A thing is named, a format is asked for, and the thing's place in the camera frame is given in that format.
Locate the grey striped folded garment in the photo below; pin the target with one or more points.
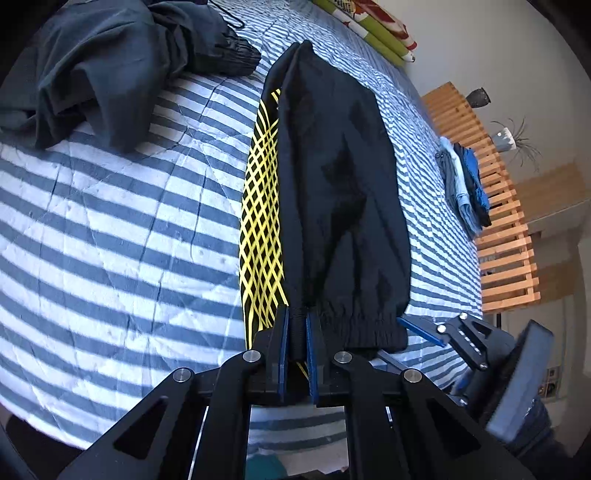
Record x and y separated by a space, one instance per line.
450 184

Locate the dark vase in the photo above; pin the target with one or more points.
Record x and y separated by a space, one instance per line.
478 98

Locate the light blue folded jeans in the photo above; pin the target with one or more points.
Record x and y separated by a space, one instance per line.
461 194

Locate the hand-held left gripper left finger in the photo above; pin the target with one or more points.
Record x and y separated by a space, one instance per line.
282 341

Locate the light wooden furniture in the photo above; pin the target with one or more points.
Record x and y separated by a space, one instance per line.
554 189

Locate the blue white striped blanket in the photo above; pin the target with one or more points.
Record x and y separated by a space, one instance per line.
115 230

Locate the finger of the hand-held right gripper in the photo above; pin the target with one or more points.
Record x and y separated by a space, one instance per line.
391 360
422 330

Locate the white wall outlet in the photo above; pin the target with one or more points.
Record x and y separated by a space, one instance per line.
551 382

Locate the white folded garment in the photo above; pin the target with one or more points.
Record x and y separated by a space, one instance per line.
450 150

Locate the white pot with plant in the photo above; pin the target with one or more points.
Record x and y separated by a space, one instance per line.
504 137

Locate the teal cloth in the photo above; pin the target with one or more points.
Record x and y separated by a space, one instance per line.
268 467

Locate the dark grey garment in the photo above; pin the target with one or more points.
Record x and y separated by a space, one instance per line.
92 60

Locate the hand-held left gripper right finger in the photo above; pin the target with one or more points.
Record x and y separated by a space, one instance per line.
314 355

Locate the wooden slatted bench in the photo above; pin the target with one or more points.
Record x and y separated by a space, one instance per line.
503 230

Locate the green printed pillow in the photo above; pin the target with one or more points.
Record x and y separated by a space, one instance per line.
369 14
390 48

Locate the black pants with yellow print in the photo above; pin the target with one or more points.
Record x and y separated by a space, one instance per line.
341 184

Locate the folded clothes pile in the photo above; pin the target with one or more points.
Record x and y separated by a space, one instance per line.
472 187

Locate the blue folded garment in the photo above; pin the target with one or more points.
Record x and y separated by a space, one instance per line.
473 161

